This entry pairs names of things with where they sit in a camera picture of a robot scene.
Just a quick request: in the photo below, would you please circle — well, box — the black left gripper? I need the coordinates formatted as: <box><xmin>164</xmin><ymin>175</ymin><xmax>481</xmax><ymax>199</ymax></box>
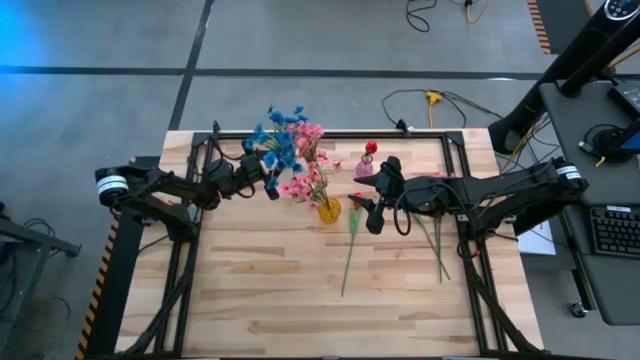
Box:
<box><xmin>214</xmin><ymin>152</ymin><xmax>281</xmax><ymax>201</ymax></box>

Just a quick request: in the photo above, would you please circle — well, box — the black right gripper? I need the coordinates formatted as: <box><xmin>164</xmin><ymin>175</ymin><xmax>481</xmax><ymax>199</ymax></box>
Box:
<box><xmin>348</xmin><ymin>155</ymin><xmax>454</xmax><ymax>236</ymax></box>

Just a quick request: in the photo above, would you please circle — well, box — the pink glass vase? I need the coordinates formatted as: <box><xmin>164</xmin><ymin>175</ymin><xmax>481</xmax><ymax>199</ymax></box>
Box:
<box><xmin>355</xmin><ymin>153</ymin><xmax>375</xmax><ymax>179</ymax></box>

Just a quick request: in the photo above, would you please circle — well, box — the yellow glass vase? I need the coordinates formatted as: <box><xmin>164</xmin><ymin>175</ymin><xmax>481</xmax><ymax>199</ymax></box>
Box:
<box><xmin>317</xmin><ymin>197</ymin><xmax>343</xmax><ymax>225</ymax></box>

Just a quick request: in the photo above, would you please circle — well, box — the yellow power plug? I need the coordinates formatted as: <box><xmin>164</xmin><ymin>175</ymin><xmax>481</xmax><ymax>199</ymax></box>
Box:
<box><xmin>425</xmin><ymin>90</ymin><xmax>444</xmax><ymax>129</ymax></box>

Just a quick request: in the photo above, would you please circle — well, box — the black hazard striped platform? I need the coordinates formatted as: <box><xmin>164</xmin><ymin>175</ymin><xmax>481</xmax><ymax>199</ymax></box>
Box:
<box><xmin>74</xmin><ymin>155</ymin><xmax>162</xmax><ymax>360</ymax></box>

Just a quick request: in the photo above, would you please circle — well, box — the white paper sheet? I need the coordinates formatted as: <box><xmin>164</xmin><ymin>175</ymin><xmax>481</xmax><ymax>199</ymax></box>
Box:
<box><xmin>516</xmin><ymin>219</ymin><xmax>557</xmax><ymax>257</ymax></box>

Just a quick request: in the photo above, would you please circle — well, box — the dark grey side stand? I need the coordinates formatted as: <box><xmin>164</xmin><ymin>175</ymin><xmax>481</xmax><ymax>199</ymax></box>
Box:
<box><xmin>0</xmin><ymin>202</ymin><xmax>83</xmax><ymax>351</ymax></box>

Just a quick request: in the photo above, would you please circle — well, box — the grey side desk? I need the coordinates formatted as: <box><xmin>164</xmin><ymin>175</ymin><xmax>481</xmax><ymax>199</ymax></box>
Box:
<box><xmin>538</xmin><ymin>81</ymin><xmax>640</xmax><ymax>327</ymax></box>

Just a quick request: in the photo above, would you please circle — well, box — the black tower fan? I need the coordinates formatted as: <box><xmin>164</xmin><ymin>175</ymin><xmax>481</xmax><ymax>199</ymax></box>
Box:
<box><xmin>487</xmin><ymin>0</ymin><xmax>640</xmax><ymax>156</ymax></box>

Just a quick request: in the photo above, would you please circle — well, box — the black round stand base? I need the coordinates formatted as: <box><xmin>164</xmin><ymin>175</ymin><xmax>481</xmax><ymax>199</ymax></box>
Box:
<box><xmin>594</xmin><ymin>125</ymin><xmax>636</xmax><ymax>164</ymax></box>

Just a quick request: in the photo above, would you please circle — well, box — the black keyboard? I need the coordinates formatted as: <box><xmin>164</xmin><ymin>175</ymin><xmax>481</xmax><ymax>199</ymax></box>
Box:
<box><xmin>589</xmin><ymin>205</ymin><xmax>640</xmax><ymax>260</ymax></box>

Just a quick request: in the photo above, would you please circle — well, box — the striped edge floor mat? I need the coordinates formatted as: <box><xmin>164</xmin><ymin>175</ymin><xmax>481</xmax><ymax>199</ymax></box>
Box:
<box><xmin>526</xmin><ymin>0</ymin><xmax>594</xmax><ymax>56</ymax></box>

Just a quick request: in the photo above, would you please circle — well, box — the black monitor pole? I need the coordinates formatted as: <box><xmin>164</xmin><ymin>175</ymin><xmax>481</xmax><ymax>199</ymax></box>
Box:
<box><xmin>558</xmin><ymin>22</ymin><xmax>640</xmax><ymax>99</ymax></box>

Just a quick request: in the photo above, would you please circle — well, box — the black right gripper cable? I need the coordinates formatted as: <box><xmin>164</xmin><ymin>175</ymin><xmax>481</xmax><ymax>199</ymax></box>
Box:
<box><xmin>393</xmin><ymin>187</ymin><xmax>415</xmax><ymax>237</ymax></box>

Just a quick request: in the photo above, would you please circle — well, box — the black aluminium table frame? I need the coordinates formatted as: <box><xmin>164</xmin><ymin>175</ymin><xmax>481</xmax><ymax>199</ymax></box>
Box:
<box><xmin>152</xmin><ymin>128</ymin><xmax>549</xmax><ymax>359</ymax></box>

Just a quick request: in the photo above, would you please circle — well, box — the black looped floor cable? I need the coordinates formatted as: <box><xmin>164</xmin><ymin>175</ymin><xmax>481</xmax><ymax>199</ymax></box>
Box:
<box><xmin>381</xmin><ymin>88</ymin><xmax>469</xmax><ymax>129</ymax></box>

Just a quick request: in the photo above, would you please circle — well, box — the yellow cable bundle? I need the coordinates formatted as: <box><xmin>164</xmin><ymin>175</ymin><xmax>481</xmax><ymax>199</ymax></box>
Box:
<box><xmin>499</xmin><ymin>112</ymin><xmax>551</xmax><ymax>176</ymax></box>

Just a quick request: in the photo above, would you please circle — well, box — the yellow floor cable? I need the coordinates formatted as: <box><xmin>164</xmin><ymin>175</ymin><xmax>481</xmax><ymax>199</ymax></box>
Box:
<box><xmin>464</xmin><ymin>0</ymin><xmax>490</xmax><ymax>25</ymax></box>

